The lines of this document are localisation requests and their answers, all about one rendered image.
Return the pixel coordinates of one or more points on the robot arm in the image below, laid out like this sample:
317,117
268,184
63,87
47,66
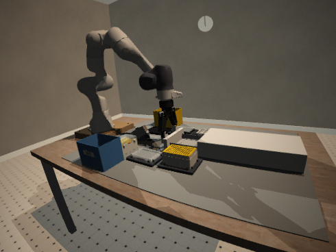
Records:
159,77

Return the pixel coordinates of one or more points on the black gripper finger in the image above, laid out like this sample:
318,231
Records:
173,120
162,121

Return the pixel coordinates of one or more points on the grey bench mat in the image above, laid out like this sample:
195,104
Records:
281,200

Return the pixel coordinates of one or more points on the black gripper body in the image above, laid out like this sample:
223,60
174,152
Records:
166,106

